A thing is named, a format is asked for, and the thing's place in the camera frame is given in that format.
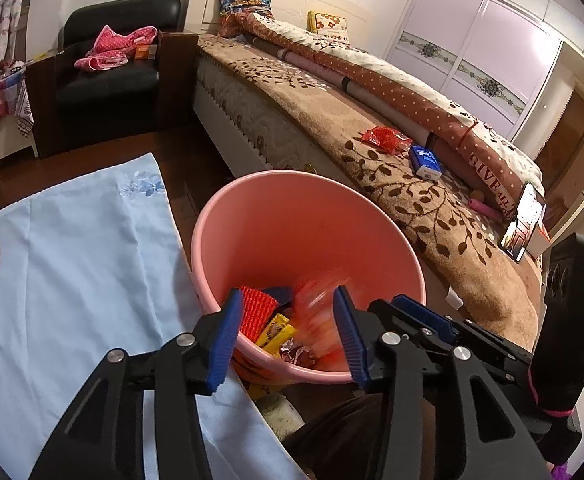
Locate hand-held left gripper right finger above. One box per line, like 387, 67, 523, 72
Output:
333, 285, 545, 480

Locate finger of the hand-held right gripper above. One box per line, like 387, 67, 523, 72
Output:
391, 294, 460, 343
369, 299, 452, 347

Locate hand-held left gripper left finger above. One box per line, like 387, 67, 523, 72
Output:
29, 287, 245, 480

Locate red clear bread wrapper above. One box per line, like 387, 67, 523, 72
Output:
292, 270, 353, 367

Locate red foam net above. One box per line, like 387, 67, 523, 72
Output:
238, 286, 280, 341

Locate yellow snack wrapper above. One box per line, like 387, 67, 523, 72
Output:
256, 312, 291, 349
267, 325, 297, 359

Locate silver foil candy wrapper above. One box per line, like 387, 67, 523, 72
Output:
279, 339, 317, 367

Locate blue wrapper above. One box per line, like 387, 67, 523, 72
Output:
264, 287, 295, 311

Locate pink plastic bucket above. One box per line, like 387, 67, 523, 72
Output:
191, 170, 427, 385

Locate pale speckled object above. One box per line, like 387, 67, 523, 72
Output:
259, 394, 303, 438

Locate white red small box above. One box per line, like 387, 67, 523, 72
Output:
526, 225, 552, 259

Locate dark brown cloth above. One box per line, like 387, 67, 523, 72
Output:
282, 395, 437, 480

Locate pink cylindrical object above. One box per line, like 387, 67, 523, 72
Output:
469, 198, 502, 220

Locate smartphone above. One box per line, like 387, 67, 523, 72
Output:
500, 182, 546, 262

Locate blue tissue pack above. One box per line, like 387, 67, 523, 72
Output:
408, 145, 443, 182

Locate light blue cloth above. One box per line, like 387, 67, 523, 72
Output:
0, 152, 307, 480

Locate red snack packet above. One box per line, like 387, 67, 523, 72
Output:
361, 127, 413, 156

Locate brown wooden door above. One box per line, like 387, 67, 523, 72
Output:
534, 87, 584, 236

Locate brown leaf-patterned blanket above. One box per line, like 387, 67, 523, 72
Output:
199, 35, 542, 356

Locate red white dotted quilt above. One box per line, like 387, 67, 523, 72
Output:
237, 12, 543, 221

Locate white bed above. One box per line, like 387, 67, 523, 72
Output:
192, 0, 552, 361

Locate lilac wardrobe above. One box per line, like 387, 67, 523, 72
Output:
384, 0, 565, 143

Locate black leather armchair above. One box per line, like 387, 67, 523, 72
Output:
24, 0, 200, 158

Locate white stool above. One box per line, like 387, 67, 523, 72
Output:
0, 120, 40, 176

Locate yellow flowered pillow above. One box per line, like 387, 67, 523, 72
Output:
307, 10, 350, 41

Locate striped hanging cloth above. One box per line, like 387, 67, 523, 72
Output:
14, 80, 35, 137

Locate pink clothes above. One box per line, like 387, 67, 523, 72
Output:
74, 25, 159, 72

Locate colourful printed pillow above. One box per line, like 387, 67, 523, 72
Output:
217, 0, 275, 38

